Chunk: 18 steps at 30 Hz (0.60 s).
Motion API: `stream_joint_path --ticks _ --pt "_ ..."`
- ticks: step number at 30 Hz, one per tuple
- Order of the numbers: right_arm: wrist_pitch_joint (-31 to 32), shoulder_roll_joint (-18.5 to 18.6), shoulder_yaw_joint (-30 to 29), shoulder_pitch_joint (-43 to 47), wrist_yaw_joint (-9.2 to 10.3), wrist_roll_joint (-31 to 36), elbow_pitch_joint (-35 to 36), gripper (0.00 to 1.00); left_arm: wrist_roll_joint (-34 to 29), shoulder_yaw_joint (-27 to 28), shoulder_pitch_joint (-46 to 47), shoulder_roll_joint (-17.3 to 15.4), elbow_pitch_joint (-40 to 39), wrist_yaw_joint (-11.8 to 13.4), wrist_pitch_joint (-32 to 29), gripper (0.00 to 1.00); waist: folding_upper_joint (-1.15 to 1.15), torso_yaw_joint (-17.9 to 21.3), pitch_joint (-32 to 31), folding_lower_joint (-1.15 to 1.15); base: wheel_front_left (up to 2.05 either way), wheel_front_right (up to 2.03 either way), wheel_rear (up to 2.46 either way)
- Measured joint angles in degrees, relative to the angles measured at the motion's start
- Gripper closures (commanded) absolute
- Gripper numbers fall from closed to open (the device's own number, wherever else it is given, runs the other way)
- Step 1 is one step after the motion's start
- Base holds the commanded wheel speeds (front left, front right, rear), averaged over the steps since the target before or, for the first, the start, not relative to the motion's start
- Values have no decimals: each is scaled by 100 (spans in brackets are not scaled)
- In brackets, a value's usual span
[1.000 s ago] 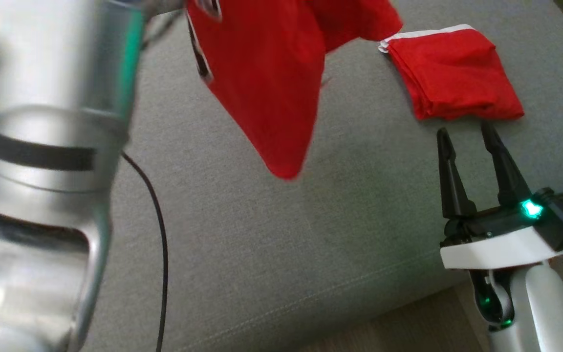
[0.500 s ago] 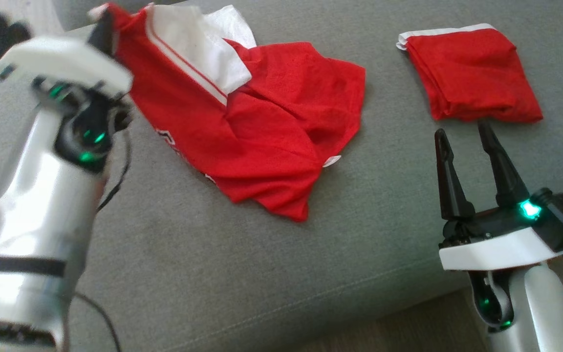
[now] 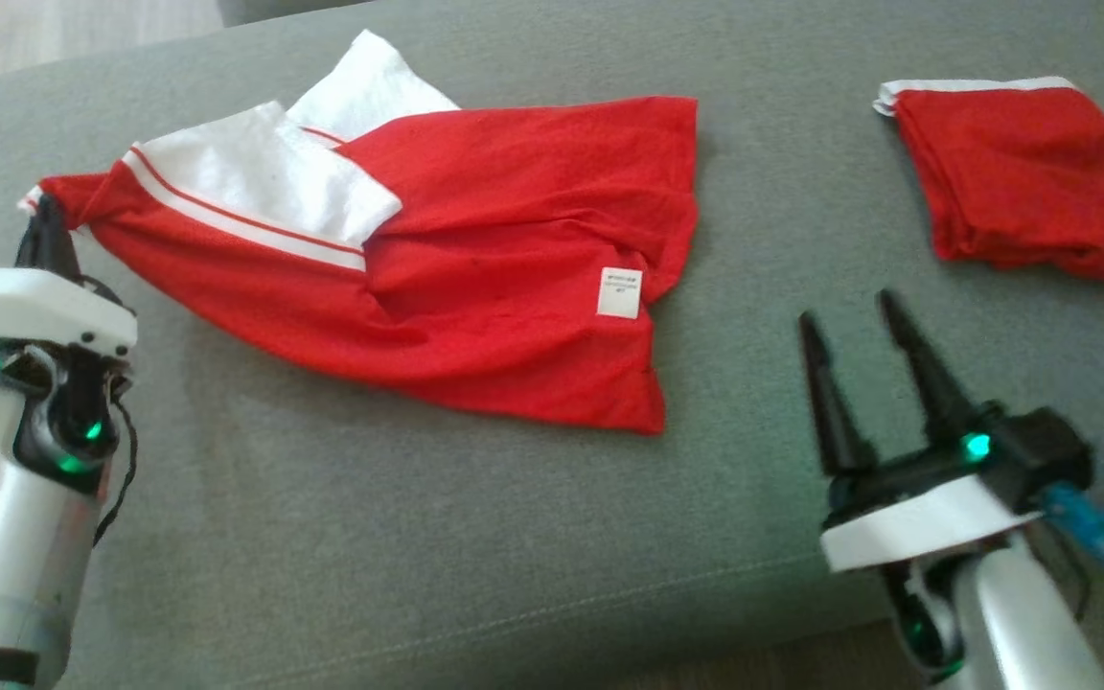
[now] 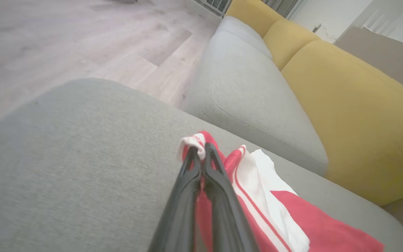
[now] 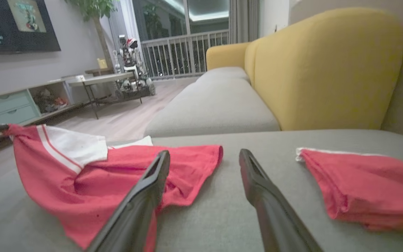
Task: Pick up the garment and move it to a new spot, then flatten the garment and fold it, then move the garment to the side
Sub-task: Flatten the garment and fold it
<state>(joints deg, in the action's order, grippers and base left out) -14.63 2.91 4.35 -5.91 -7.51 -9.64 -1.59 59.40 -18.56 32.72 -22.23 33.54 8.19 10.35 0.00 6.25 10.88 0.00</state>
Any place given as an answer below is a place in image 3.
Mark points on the right black wrist camera box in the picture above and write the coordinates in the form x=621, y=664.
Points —
x=1046, y=455

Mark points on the grey fabric sofa seat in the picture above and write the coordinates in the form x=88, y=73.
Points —
x=514, y=527

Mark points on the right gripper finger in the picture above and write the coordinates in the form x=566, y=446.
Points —
x=931, y=383
x=835, y=412

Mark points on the red and white basketball jersey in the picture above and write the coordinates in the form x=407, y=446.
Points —
x=514, y=240

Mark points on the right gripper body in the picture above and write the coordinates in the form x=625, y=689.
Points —
x=916, y=527

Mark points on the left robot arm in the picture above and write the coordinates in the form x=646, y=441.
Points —
x=6, y=537

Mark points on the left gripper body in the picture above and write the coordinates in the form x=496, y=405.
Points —
x=25, y=307

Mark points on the red basketball shorts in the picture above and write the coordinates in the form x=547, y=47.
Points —
x=1022, y=172

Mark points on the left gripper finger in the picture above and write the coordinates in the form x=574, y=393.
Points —
x=36, y=244
x=61, y=254

